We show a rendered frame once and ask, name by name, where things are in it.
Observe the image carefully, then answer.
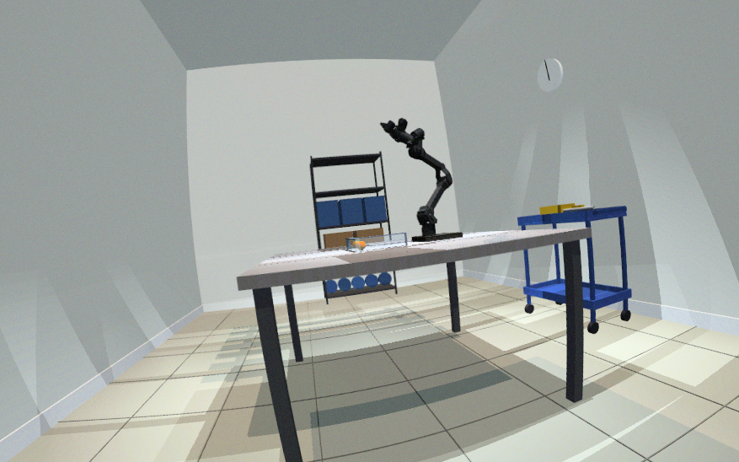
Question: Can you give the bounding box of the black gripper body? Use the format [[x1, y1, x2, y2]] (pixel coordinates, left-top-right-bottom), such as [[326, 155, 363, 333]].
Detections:
[[383, 121, 407, 142]]

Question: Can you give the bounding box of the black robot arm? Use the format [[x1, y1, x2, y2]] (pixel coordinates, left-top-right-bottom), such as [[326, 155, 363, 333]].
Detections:
[[395, 118, 453, 236]]

